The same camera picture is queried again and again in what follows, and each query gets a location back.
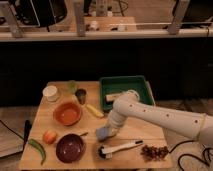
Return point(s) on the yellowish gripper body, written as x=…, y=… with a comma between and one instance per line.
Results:
x=111, y=131

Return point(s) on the blue sponge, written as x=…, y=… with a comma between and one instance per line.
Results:
x=102, y=133

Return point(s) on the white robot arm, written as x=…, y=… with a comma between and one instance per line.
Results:
x=196, y=126

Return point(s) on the metal cup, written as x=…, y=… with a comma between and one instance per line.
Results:
x=81, y=96

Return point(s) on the green translucent cup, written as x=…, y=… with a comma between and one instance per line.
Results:
x=72, y=86

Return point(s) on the white cup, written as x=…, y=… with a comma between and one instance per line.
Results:
x=50, y=93

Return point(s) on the white dish brush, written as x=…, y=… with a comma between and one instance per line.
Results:
x=106, y=152

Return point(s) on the yellow corn toy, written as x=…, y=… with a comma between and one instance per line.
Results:
x=94, y=111

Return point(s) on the wooden block in tray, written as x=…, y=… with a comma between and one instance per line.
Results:
x=112, y=97

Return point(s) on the purple bowl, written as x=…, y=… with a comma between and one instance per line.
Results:
x=70, y=148

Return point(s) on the green plastic tray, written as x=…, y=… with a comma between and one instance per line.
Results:
x=119, y=84

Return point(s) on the brown grape bunch toy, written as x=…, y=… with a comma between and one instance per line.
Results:
x=153, y=153

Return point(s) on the orange bowl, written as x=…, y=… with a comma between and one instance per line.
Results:
x=67, y=114

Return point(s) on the orange peach toy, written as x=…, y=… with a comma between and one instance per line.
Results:
x=49, y=137

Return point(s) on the green pepper toy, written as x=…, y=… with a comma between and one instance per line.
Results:
x=35, y=144

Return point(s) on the black appliance in background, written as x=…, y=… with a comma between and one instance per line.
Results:
x=41, y=13

